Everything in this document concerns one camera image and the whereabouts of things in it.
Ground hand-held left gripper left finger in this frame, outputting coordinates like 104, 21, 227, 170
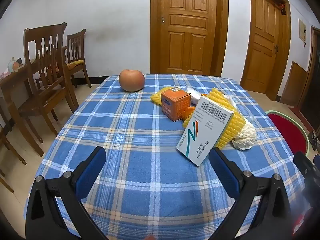
25, 146, 108, 240

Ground wooden panel door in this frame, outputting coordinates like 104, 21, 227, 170
150, 0, 229, 77

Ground white foam fruit net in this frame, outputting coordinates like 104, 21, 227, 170
231, 116, 257, 151

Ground large wooden chair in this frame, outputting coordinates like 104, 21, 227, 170
19, 22, 79, 143

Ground wooden door with brass latch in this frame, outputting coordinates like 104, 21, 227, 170
240, 0, 292, 94

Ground wooden chair with cushion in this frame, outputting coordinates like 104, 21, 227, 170
65, 29, 92, 88

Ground small pumpkin ornament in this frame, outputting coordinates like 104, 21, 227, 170
7, 57, 23, 73

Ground wooden dining table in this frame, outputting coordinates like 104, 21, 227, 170
0, 62, 45, 158

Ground dark entrance door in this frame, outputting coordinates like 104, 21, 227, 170
297, 26, 320, 124

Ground low wooden wall panel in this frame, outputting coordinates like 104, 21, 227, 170
280, 61, 309, 105

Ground yellow seat cushion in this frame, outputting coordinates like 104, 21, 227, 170
67, 59, 85, 68

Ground orange-brown apple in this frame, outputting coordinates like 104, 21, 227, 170
119, 69, 146, 92

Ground blue plaid tablecloth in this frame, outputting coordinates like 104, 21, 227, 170
24, 74, 307, 240

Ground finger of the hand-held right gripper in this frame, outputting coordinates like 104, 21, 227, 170
293, 151, 320, 188

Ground clear plastic bag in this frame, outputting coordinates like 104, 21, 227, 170
186, 86, 208, 105

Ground white medicine box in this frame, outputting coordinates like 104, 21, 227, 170
176, 96, 235, 167

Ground small orange cardboard box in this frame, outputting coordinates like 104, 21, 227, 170
161, 87, 192, 122

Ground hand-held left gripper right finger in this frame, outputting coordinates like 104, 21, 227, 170
209, 147, 293, 240

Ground framed wall notice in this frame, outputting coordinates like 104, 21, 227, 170
299, 18, 307, 43

